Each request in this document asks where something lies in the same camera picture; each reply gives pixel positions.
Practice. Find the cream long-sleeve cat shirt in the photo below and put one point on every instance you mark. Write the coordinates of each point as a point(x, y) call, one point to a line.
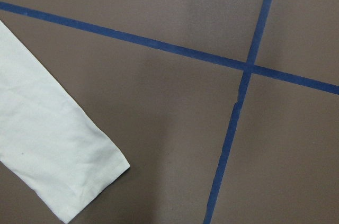
point(47, 139)

